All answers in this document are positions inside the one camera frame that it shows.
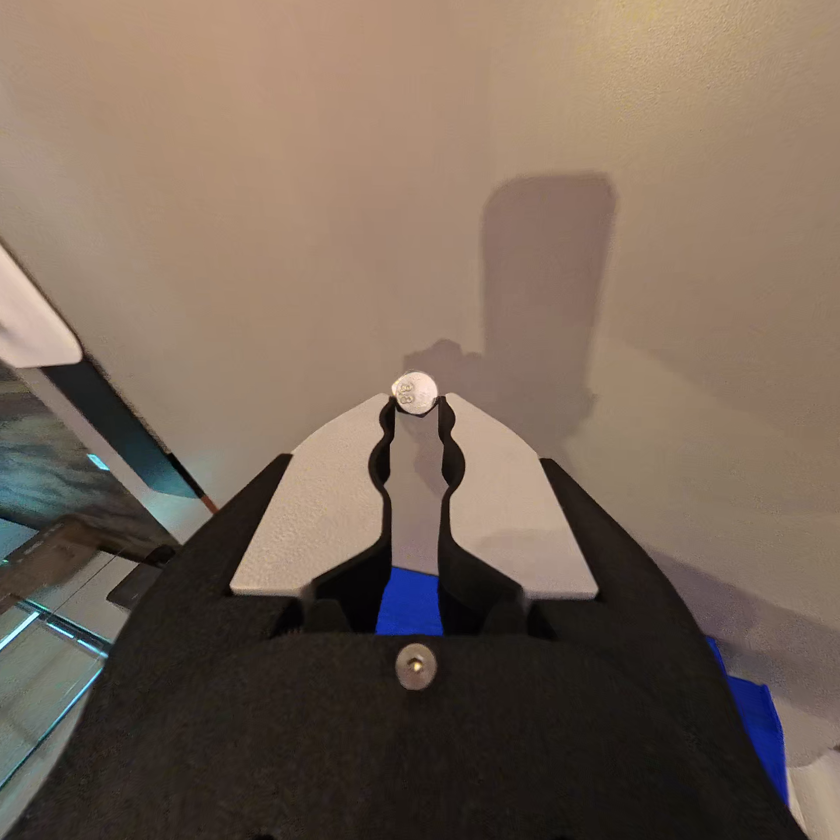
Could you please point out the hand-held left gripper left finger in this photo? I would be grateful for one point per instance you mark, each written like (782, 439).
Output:
(309, 525)

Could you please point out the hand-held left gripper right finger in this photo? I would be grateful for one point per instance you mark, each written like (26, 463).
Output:
(525, 525)

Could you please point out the blue plastic bin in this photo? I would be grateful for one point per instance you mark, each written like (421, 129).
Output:
(407, 604)

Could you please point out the silver hex bolt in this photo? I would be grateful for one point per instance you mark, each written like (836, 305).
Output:
(416, 391)

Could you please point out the black phone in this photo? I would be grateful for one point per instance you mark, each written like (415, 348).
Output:
(131, 433)

